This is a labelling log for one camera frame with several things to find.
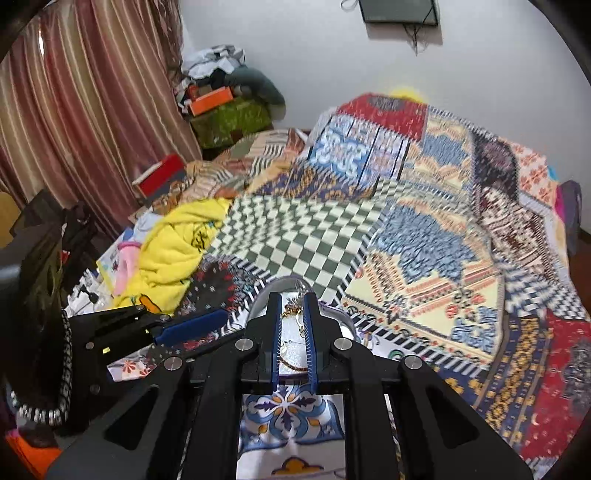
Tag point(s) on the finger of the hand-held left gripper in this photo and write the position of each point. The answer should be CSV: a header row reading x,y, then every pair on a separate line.
x,y
194,325
115,321

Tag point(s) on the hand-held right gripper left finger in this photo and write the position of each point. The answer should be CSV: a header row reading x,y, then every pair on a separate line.
x,y
276,341

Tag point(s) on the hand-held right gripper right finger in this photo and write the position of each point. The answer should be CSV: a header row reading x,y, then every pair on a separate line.
x,y
310,341

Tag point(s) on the heart-shaped jewelry box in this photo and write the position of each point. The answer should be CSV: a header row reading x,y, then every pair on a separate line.
x,y
295,337

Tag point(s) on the pink cloth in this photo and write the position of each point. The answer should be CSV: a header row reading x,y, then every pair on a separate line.
x,y
124,267

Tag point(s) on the dark bag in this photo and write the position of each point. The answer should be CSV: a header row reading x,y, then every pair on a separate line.
x,y
41,286

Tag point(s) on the yellow cloth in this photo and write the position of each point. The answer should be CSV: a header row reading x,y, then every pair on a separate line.
x,y
175,240

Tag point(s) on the red box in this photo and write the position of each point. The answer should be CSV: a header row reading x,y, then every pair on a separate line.
x,y
161,177

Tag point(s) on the patchwork printed blanket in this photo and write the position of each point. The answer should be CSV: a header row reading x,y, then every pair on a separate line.
x,y
415,230

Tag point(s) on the striped bedding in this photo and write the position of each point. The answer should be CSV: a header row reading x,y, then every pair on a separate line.
x,y
258,152

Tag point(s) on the green patterned cloth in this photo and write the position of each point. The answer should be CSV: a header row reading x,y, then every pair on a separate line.
x,y
231,122

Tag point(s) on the orange box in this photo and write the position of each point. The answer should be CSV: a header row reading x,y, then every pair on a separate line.
x,y
210,101

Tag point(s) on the striped brown curtain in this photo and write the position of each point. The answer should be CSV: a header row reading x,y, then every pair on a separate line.
x,y
92,92

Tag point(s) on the pile of clothes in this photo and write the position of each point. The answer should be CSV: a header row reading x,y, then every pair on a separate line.
x,y
217,60

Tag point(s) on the yellow round object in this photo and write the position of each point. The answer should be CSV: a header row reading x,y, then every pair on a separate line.
x,y
411,92

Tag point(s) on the pink bed sheet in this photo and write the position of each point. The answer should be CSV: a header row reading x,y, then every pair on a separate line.
x,y
556,198

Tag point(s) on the grey bag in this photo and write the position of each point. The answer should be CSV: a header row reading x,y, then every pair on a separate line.
x,y
572,207

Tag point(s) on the small black wall monitor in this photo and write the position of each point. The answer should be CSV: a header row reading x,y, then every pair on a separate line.
x,y
397,9

